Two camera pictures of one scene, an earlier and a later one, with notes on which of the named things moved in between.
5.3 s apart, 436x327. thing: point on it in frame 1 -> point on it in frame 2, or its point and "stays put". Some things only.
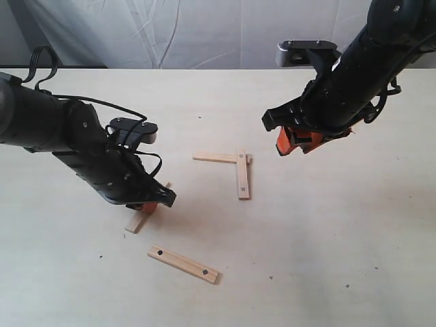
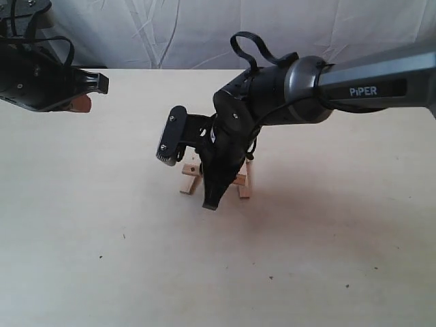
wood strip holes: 244,160 stays put
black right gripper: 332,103 -> 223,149
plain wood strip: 142,219 -> 189,184
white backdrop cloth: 172,33 stays put
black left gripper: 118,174 -> 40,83
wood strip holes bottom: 183,264 -> 194,170
